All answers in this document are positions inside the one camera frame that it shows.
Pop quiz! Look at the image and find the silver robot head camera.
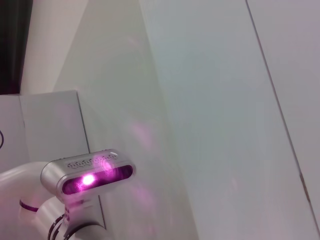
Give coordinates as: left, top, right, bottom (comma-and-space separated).
40, 148, 137, 203

